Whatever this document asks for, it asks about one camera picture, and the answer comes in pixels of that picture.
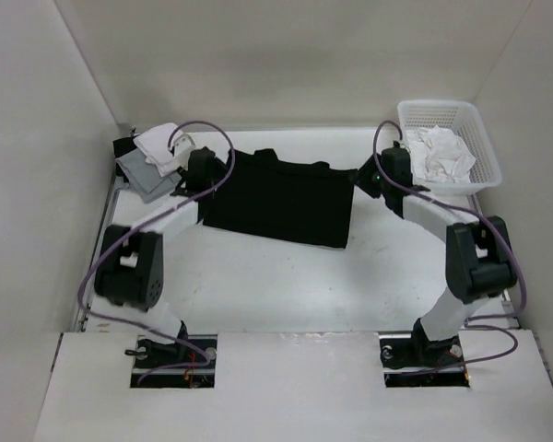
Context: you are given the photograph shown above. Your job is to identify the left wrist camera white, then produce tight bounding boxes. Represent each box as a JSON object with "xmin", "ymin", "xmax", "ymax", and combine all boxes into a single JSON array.
[{"xmin": 171, "ymin": 133, "xmax": 196, "ymax": 163}]

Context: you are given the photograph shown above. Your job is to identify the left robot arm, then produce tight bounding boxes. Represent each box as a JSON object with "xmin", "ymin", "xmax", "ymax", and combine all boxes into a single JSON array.
[{"xmin": 93, "ymin": 147, "xmax": 236, "ymax": 314}]

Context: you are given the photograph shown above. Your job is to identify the folded grey tank top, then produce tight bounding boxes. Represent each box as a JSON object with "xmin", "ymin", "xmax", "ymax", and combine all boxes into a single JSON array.
[{"xmin": 116, "ymin": 149, "xmax": 181, "ymax": 204}]

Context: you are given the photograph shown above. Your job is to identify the white tank top in basket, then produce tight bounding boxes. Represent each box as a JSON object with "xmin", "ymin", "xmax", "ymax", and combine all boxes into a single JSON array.
[{"xmin": 405, "ymin": 126, "xmax": 476, "ymax": 184}]

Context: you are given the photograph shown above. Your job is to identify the black tank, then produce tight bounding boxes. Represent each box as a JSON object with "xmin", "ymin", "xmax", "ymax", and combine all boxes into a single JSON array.
[
  {"xmin": 112, "ymin": 136, "xmax": 136, "ymax": 182},
  {"xmin": 199, "ymin": 149, "xmax": 355, "ymax": 249}
]

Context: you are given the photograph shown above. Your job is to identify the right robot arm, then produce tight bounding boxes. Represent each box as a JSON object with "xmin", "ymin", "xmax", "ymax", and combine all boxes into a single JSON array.
[{"xmin": 354, "ymin": 146, "xmax": 520, "ymax": 366}]

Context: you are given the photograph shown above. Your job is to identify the folded black tank top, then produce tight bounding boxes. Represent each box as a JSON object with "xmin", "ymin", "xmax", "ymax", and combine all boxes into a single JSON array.
[{"xmin": 112, "ymin": 136, "xmax": 136, "ymax": 182}]

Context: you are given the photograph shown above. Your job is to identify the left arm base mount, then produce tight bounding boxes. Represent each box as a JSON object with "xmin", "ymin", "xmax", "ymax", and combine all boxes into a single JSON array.
[{"xmin": 124, "ymin": 335, "xmax": 218, "ymax": 390}]

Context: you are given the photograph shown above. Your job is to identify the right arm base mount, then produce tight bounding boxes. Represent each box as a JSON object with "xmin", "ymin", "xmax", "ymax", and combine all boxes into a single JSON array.
[{"xmin": 379, "ymin": 335, "xmax": 469, "ymax": 388}]

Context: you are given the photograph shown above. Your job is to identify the folded white tank top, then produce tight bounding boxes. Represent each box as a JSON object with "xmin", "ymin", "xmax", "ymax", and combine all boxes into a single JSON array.
[{"xmin": 134, "ymin": 122, "xmax": 187, "ymax": 177}]

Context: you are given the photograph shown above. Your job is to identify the white plastic laundry basket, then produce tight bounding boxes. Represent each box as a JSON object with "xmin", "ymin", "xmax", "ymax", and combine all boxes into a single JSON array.
[{"xmin": 397, "ymin": 99, "xmax": 502, "ymax": 195}]

